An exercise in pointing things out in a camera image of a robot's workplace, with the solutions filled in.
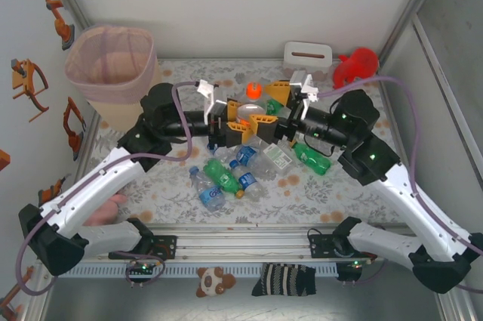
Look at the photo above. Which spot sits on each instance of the green bottle white neck band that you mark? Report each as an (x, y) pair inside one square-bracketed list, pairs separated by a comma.
[(273, 106)]

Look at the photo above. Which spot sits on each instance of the clear bottle blue cap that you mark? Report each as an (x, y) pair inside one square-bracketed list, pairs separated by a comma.
[(260, 142)]

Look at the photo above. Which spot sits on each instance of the orange label bottle orange cap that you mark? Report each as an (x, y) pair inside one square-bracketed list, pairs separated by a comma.
[(251, 109)]

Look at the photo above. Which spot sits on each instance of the blue label bottle white cap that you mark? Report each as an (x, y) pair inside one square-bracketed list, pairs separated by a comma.
[(247, 155)]

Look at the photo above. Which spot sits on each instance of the clear bottle white green label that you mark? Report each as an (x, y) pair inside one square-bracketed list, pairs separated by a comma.
[(278, 158)]

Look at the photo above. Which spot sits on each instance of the green plastic bottle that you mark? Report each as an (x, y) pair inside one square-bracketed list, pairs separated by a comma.
[(222, 177), (313, 160)]

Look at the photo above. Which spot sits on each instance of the bottle with cursive blue label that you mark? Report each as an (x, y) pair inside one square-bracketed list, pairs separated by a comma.
[(209, 196)]

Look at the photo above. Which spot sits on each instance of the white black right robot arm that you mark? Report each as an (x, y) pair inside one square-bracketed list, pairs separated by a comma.
[(407, 207)]

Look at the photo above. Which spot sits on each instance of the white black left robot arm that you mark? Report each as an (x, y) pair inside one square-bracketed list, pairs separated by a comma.
[(94, 181)]

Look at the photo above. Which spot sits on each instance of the pink mesh waste bin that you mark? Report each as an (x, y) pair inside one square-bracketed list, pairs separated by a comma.
[(109, 113)]

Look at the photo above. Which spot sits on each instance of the red plastic watering can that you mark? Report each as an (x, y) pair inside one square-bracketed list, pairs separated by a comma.
[(358, 64)]

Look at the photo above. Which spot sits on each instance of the white tissue box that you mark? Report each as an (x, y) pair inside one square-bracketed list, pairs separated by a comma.
[(298, 47)]

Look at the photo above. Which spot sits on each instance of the floral grey tablecloth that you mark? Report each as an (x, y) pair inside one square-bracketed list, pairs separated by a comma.
[(264, 215)]

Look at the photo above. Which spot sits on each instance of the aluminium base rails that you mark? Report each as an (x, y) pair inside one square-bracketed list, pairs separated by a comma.
[(241, 245)]

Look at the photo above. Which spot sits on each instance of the pink pig plush toy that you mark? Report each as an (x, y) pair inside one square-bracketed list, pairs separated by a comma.
[(103, 213)]

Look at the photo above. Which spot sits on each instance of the brown panda plush toy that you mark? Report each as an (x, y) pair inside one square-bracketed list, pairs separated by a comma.
[(211, 281)]

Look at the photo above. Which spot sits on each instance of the black white striped sock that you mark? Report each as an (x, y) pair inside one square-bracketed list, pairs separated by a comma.
[(283, 279)]

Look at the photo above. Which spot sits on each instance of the circuit board green light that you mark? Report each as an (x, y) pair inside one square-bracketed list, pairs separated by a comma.
[(354, 264), (143, 268)]

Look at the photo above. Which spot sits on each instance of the aluminium frame leg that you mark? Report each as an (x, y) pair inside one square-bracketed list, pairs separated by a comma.
[(456, 309), (35, 307)]

